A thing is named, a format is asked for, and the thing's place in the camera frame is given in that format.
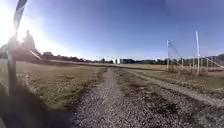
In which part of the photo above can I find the fence with white posts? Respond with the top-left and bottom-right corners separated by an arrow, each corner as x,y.
165,30 -> 224,76

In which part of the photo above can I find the dry grass field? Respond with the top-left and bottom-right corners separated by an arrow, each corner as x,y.
0,60 -> 108,112
126,63 -> 224,95

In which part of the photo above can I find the grey gravel path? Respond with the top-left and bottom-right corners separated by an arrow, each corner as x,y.
66,66 -> 224,128

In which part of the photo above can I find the dark pole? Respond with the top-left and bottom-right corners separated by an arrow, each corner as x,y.
5,0 -> 29,98

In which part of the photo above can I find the pale gravel track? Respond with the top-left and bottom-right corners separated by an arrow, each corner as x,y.
131,69 -> 224,108

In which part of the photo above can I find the weedy grass strip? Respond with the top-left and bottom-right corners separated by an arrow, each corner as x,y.
111,67 -> 224,128

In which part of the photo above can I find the group of trees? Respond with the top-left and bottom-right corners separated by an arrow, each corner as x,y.
0,29 -> 44,63

